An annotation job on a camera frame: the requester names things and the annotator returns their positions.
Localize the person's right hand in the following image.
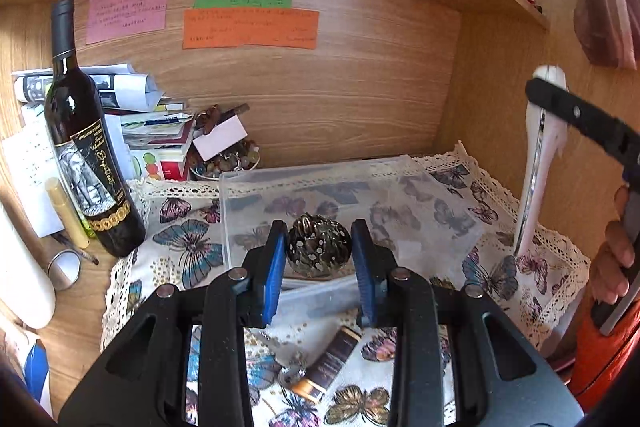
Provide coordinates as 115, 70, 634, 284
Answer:
589, 185, 635, 306

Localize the bowl of beads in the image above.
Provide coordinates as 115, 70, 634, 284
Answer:
187, 103, 262, 182

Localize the brown cosmetic tube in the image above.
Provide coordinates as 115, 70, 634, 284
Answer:
291, 325, 362, 404

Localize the white plastic bottle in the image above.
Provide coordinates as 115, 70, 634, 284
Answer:
0, 201, 57, 331

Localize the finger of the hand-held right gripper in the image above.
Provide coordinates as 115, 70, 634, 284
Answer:
525, 77, 640, 168

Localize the pale yellow tube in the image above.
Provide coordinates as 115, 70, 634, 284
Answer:
44, 177, 91, 251

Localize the clear plastic box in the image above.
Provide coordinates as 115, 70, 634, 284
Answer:
219, 155, 489, 306

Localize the white long plastic tool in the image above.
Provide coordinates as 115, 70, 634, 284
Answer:
514, 64, 569, 259

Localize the blue and white packet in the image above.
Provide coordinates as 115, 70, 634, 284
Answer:
0, 326, 54, 419

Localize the pink paper note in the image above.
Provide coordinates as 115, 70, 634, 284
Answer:
85, 0, 170, 46

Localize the thin dark brush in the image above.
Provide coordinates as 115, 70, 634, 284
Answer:
52, 232, 100, 267

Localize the stack of booklets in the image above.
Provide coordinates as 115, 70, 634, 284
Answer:
119, 106, 197, 182

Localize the bronze filigree metal ball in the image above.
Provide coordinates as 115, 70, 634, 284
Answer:
286, 213, 351, 279

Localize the dark wine bottle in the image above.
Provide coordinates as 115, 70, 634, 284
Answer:
43, 0, 147, 258

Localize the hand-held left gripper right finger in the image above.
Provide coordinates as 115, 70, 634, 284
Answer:
350, 219, 586, 427

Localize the small round mirror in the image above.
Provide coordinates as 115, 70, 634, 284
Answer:
47, 249, 82, 292

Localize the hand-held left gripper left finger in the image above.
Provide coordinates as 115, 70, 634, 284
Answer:
57, 220, 289, 427

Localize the wooden shelf unit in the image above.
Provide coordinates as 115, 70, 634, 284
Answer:
0, 0, 640, 427

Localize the butterfly print lace cloth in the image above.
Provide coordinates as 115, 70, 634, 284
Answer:
101, 141, 592, 427

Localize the white blank card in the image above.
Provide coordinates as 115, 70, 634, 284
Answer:
192, 116, 249, 161

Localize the orange paper note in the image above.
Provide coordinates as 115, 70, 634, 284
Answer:
182, 8, 320, 52

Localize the rolled printed paper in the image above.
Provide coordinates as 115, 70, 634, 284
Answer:
12, 62, 165, 112

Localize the white handwritten paper sheet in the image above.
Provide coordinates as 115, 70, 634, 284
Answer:
0, 116, 67, 239

